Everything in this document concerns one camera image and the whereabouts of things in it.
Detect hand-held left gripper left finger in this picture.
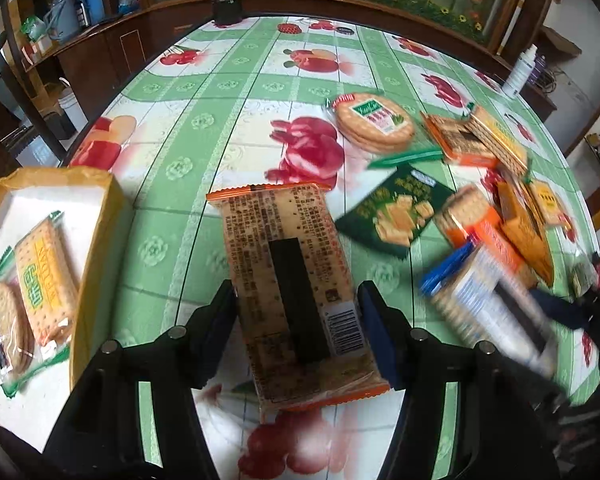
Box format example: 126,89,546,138
41,279,238,480

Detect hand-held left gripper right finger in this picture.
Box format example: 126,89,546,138
356,280,557,480

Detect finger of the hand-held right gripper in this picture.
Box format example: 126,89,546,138
530,287,598,333

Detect blue cracker packet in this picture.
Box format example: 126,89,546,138
420,242,566,376

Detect orange snack packet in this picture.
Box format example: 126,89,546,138
497,180,556,288

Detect clear cracker packet orange ends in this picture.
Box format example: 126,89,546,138
206,182,392,411

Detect square cracker packet green ends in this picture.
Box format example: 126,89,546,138
7,210,81,361

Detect orange cracker packet dark stripe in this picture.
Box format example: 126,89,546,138
422,112,498,168

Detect yellow-rimmed cardboard box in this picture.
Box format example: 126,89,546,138
0,167,127,441

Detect round cracker packet dark label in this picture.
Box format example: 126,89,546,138
0,280,38,396

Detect small green sachet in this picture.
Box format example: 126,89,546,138
572,260,598,297

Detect square cracker packet yellow label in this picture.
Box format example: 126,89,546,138
525,177,576,231
462,105,531,176

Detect dark green cracker packet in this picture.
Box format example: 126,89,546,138
336,164,456,260

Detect cracker packet orange wrapper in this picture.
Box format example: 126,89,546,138
439,185,528,273

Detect green fruit-print tablecloth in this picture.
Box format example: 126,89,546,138
60,14,600,480

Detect round cracker packet green label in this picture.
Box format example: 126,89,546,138
325,91,445,170

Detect white spray bottle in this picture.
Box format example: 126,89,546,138
501,44,538,98

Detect white bucket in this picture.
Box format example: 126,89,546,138
57,90,88,133

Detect white rod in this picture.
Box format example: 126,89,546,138
497,0,535,56

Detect brown wooden sideboard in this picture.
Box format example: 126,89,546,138
22,0,556,121

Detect blue thermos jug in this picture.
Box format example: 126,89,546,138
72,0,106,28

